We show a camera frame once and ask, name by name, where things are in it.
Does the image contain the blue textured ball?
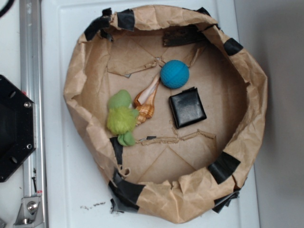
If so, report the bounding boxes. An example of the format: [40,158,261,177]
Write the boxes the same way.
[160,60,190,89]

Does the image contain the orange striped conch shell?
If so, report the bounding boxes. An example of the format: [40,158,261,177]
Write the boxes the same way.
[133,73,160,125]

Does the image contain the green plush toy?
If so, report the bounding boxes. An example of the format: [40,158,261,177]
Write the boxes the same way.
[106,89,139,146]

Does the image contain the black leather wallet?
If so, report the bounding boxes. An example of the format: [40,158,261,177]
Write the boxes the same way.
[169,87,207,129]

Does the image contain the brown paper bin with tape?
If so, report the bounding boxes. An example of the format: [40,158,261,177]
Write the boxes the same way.
[64,5,267,223]

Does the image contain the white tray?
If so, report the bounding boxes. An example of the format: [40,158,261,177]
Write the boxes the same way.
[41,0,260,228]

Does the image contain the aluminium extrusion rail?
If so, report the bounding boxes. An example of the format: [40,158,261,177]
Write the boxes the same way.
[19,0,49,228]

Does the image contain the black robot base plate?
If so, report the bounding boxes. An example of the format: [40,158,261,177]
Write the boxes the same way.
[0,75,35,183]

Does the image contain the metal corner bracket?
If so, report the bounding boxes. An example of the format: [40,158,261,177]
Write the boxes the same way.
[13,196,44,228]

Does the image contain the black cable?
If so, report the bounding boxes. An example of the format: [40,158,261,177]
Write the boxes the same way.
[0,0,15,18]

